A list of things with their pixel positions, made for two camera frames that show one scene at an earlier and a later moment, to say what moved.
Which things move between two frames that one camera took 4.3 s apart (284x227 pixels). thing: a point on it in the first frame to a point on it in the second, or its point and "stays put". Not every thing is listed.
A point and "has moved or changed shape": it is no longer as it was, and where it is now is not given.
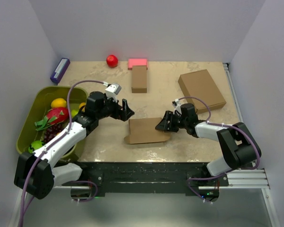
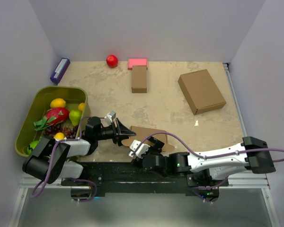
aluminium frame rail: x=255 y=178 stays put
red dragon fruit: x=55 y=116 stays put
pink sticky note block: x=137 y=62 stays put
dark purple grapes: x=50 y=132 stays put
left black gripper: x=127 y=112 to x=123 y=132
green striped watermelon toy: x=35 y=145 stays put
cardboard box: x=143 y=130 has moved or changed shape
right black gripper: x=164 y=126 to x=157 y=146
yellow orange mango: x=58 y=102 stays put
